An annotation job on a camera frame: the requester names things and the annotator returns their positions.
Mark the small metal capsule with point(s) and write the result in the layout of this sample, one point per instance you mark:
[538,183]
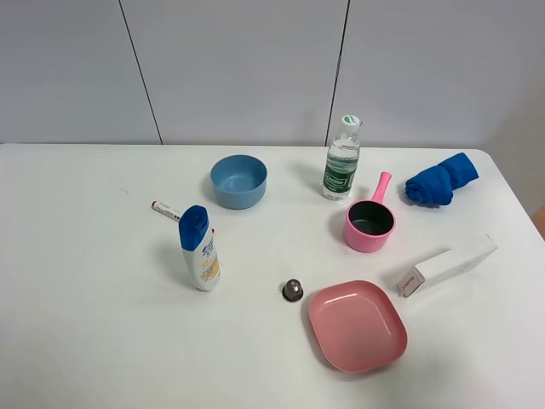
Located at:
[292,290]

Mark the blue plastic bowl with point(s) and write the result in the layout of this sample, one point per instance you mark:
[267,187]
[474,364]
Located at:
[239,181]

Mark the clear water bottle green label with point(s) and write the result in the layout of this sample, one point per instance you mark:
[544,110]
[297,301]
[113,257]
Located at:
[342,159]

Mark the white blue shampoo bottle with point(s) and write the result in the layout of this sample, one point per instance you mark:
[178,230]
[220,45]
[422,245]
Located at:
[198,246]

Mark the red white marker pen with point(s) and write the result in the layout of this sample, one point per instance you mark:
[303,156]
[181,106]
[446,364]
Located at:
[172,213]

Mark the pink square plate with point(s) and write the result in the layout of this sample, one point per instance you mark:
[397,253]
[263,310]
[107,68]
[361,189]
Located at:
[357,327]

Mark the rolled blue towel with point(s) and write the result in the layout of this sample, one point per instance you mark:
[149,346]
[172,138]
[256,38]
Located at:
[435,186]

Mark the white cardboard box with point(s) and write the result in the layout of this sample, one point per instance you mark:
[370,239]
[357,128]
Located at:
[446,265]

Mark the pink saucepan with handle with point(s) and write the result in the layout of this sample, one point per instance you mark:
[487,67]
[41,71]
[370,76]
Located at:
[369,222]

